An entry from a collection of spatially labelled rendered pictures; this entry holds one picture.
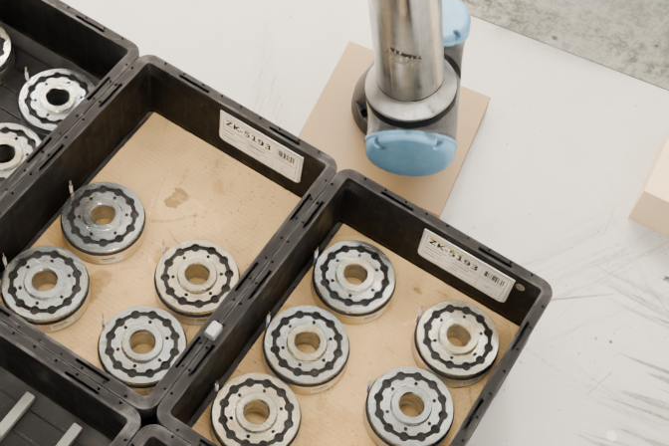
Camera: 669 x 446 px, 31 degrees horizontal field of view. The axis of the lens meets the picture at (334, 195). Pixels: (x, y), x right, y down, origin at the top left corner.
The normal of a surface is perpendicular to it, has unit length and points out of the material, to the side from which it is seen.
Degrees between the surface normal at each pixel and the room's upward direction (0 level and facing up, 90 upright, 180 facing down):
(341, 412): 0
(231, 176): 0
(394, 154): 97
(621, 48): 0
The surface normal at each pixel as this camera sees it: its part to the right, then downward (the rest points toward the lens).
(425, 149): -0.11, 0.90
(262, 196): 0.11, -0.53
